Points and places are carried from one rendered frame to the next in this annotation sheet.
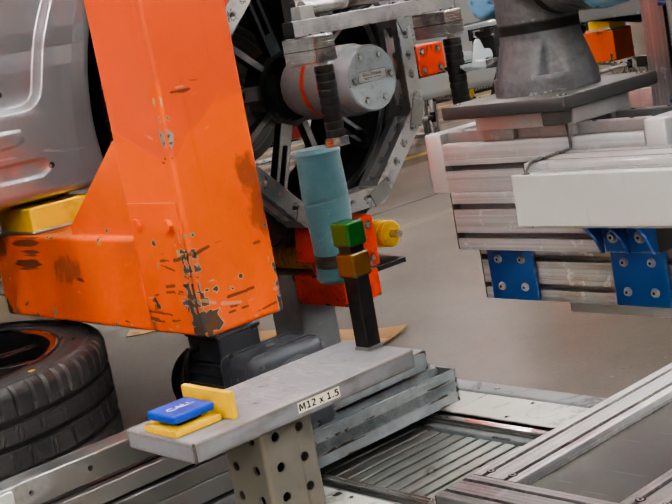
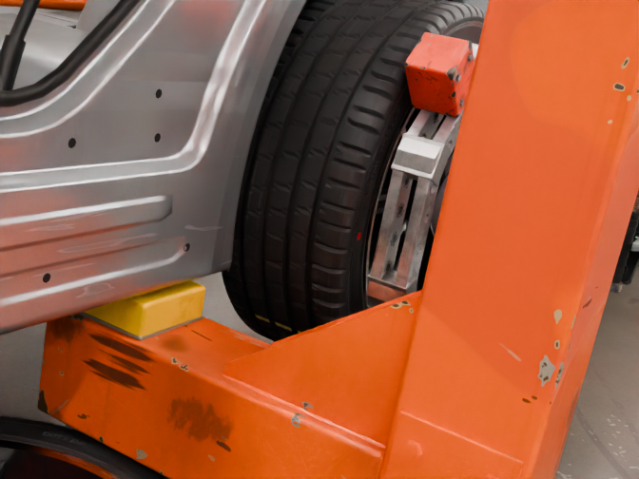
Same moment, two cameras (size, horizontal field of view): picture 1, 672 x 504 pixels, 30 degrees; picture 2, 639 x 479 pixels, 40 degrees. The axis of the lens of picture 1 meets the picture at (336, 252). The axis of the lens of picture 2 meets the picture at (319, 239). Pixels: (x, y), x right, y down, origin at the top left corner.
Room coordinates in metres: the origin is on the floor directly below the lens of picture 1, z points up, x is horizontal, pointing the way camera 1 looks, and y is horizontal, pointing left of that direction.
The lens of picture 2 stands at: (1.26, 0.77, 1.15)
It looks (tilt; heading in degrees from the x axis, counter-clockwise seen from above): 15 degrees down; 337
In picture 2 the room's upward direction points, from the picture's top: 11 degrees clockwise
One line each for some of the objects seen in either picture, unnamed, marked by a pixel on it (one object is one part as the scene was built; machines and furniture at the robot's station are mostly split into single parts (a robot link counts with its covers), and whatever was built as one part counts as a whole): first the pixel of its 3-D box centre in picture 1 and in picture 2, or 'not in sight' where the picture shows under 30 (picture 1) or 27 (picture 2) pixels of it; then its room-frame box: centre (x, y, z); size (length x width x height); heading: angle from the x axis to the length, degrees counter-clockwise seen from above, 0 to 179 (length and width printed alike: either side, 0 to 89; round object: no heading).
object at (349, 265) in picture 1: (353, 263); not in sight; (1.95, -0.02, 0.59); 0.04 x 0.04 x 0.04; 40
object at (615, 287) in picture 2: (457, 72); (619, 247); (2.48, -0.30, 0.83); 0.04 x 0.04 x 0.16
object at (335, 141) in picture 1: (330, 103); not in sight; (2.26, -0.04, 0.83); 0.04 x 0.04 x 0.16
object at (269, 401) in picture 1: (276, 396); not in sight; (1.82, 0.13, 0.44); 0.43 x 0.17 x 0.03; 130
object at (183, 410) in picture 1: (181, 413); not in sight; (1.71, 0.26, 0.47); 0.07 x 0.07 x 0.02; 40
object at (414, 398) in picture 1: (323, 411); not in sight; (2.68, 0.09, 0.13); 0.50 x 0.36 x 0.10; 130
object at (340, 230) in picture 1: (348, 233); not in sight; (1.95, -0.02, 0.64); 0.04 x 0.04 x 0.04; 40
